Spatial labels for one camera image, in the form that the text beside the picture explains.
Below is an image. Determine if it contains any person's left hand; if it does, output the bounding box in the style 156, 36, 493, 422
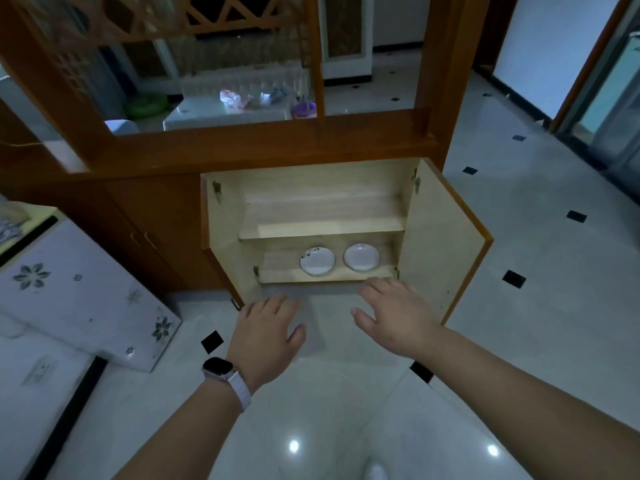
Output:
226, 294, 307, 391

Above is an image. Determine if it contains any person's right hand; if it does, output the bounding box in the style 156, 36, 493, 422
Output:
350, 277, 447, 370

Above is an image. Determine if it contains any person's left forearm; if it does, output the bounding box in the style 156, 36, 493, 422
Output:
111, 379, 252, 480

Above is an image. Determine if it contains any person's right forearm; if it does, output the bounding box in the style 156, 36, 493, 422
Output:
417, 326, 640, 480

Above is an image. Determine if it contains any plain white plate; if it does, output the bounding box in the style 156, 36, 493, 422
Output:
343, 243, 382, 273

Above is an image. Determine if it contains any white plate with floral print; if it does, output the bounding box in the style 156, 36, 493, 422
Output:
299, 246, 337, 277

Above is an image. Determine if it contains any wide open cabinet door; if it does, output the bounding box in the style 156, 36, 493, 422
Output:
397, 157, 495, 326

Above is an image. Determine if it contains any narrow open cabinet door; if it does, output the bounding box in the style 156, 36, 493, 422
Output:
201, 172, 264, 309

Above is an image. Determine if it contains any white floral covered furniture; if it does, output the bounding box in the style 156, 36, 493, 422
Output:
0, 218, 183, 373

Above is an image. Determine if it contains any brown wooden partition cabinet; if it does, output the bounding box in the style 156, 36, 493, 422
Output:
0, 0, 493, 315

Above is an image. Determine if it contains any white table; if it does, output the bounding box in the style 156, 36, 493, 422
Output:
162, 95, 307, 132

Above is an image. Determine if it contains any pink plastic bag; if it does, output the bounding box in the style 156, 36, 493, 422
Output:
220, 89, 252, 114

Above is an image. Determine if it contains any white appliance with black edge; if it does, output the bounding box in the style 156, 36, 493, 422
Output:
0, 313, 109, 480

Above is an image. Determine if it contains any green basin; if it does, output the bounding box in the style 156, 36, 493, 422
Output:
124, 94, 169, 119

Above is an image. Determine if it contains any white strap smartwatch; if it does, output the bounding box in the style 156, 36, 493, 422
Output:
202, 357, 253, 413

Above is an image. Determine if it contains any brown wooden door frame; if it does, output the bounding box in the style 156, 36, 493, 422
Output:
549, 0, 637, 134

